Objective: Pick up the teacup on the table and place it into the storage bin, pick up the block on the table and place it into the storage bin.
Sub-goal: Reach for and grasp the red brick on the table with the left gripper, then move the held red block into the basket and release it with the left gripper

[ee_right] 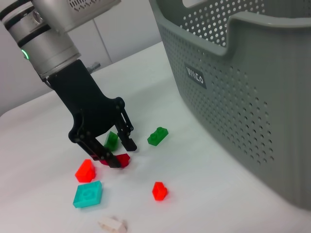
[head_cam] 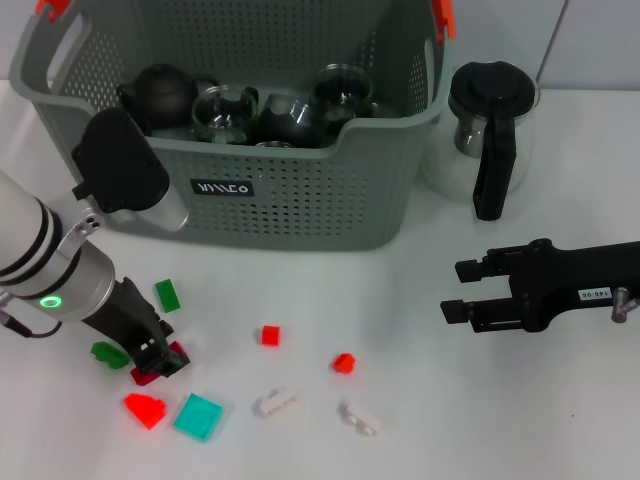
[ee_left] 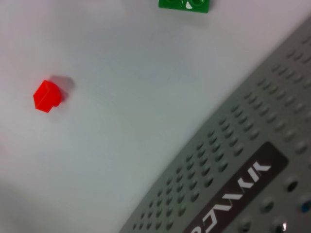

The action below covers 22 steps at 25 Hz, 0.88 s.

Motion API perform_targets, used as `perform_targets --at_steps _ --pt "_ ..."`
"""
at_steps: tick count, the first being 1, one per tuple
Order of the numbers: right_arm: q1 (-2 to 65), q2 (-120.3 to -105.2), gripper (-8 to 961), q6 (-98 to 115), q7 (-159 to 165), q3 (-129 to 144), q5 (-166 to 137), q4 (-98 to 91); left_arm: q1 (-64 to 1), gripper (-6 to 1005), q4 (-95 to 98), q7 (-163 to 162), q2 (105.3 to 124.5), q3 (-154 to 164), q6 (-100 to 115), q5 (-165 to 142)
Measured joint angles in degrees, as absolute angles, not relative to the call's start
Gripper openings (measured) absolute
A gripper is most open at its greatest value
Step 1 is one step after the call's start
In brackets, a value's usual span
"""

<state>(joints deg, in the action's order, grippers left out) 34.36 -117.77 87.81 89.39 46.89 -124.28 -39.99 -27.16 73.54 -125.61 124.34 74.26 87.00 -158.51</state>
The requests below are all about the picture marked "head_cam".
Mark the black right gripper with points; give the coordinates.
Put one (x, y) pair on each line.
(560, 280)

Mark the black clay teapot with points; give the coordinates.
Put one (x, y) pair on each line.
(160, 92)

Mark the dark red building block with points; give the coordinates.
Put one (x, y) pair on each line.
(145, 378)

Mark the small red sloped block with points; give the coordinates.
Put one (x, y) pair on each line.
(344, 363)

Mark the glass carafe with black lid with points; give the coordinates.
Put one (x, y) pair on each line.
(500, 85)

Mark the green building block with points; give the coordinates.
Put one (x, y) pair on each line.
(107, 352)
(167, 296)

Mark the white building block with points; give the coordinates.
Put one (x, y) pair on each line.
(275, 402)
(361, 419)

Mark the grey perforated storage bin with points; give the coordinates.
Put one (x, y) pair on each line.
(300, 210)

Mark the large orange-red sloped block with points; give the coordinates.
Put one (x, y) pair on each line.
(145, 409)

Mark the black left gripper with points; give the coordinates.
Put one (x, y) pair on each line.
(130, 315)

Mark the teal square building block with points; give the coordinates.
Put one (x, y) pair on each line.
(197, 417)

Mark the small red cube block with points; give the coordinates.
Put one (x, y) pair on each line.
(270, 335)

